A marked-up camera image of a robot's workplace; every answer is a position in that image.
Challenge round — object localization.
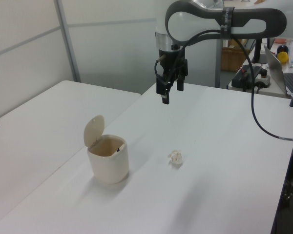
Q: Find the small cream bin with lid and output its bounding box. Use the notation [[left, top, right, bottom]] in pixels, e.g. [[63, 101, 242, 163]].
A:
[[84, 115, 130, 185]]

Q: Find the emergency stop button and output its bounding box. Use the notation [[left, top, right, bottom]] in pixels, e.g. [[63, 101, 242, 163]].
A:
[[256, 68, 272, 89]]

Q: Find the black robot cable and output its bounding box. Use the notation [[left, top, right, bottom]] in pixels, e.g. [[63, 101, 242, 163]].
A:
[[154, 29, 293, 142]]

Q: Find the yellow ball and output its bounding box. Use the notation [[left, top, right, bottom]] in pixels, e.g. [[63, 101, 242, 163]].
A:
[[276, 51, 290, 65]]

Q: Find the brown cardboard box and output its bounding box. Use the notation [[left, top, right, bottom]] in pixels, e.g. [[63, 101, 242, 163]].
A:
[[221, 39, 249, 73]]

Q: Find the black electronics box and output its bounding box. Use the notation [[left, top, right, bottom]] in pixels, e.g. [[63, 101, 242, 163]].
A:
[[231, 64, 264, 89]]

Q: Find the crumpled white paper trash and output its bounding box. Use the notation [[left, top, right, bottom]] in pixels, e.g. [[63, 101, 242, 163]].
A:
[[167, 150, 184, 166]]

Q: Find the grey partition post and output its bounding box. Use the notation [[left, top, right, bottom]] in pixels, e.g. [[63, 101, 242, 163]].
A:
[[54, 0, 82, 83]]

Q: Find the silver laptop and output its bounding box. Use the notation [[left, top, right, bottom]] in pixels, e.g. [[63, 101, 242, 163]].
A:
[[263, 44, 293, 96]]

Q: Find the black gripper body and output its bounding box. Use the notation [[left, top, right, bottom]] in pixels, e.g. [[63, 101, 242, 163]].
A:
[[158, 48, 188, 77]]

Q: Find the black monitor stand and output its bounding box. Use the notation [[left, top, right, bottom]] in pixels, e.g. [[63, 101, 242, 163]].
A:
[[251, 38, 269, 63]]

